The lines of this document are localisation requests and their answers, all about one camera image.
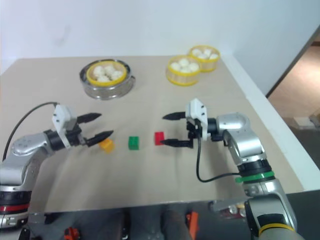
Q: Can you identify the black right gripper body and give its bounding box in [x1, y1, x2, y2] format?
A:
[185, 116, 203, 149]

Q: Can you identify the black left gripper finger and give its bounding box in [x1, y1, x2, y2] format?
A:
[76, 112, 103, 124]
[85, 129, 115, 147]

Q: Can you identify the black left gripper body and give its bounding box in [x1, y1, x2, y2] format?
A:
[64, 118, 88, 148]

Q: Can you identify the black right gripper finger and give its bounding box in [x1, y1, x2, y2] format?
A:
[162, 111, 188, 121]
[159, 138, 194, 149]

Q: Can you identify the yellow cube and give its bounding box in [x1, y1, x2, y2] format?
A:
[98, 138, 116, 154]

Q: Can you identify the red cube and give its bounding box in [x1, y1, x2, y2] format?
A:
[154, 131, 166, 147]

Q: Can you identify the metal steamer pot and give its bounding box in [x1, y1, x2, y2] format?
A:
[79, 59, 137, 101]

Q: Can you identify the green cube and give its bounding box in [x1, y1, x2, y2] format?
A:
[127, 135, 140, 151]

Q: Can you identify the yellow steamer basket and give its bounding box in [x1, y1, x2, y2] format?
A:
[165, 54, 202, 87]
[188, 45, 222, 74]
[86, 60, 128, 86]

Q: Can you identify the beige table cloth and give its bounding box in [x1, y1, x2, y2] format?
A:
[0, 54, 305, 215]

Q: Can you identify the orange clamp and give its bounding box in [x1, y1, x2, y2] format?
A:
[63, 226, 81, 240]
[185, 211, 200, 234]

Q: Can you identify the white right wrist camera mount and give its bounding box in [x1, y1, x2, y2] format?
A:
[184, 98, 209, 140]

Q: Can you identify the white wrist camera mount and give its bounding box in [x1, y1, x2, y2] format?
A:
[184, 98, 209, 140]
[51, 104, 79, 149]

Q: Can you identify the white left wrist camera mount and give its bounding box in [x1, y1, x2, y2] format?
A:
[51, 104, 79, 149]

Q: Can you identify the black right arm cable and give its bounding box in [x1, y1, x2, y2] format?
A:
[195, 134, 241, 184]

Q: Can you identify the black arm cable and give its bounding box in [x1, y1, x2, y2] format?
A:
[1, 101, 60, 162]
[195, 134, 241, 184]

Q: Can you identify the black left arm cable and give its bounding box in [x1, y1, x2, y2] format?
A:
[1, 101, 60, 162]

